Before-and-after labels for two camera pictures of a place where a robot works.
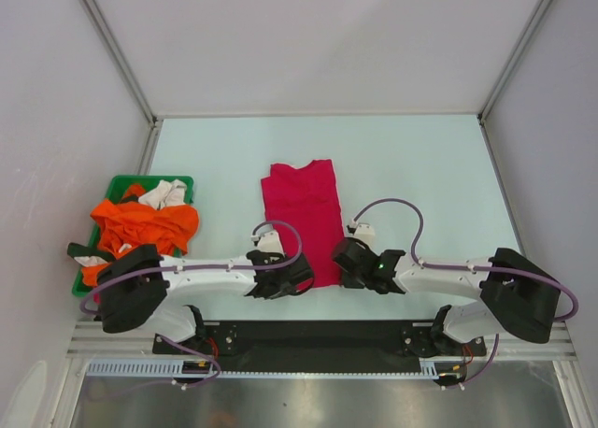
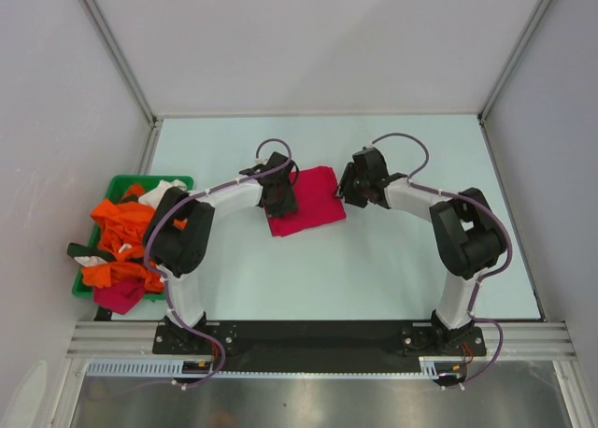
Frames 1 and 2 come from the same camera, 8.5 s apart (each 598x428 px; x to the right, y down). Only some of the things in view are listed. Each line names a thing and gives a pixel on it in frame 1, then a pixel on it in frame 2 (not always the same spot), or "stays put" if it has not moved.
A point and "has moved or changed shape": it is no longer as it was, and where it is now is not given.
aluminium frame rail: (89, 341) stays put
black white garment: (88, 256) stays put
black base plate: (317, 343) stays put
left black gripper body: (283, 292) to (283, 201)
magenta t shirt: (307, 197) has moved or changed shape
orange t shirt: (168, 229) stays put
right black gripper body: (353, 280) to (353, 186)
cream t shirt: (165, 193) stays put
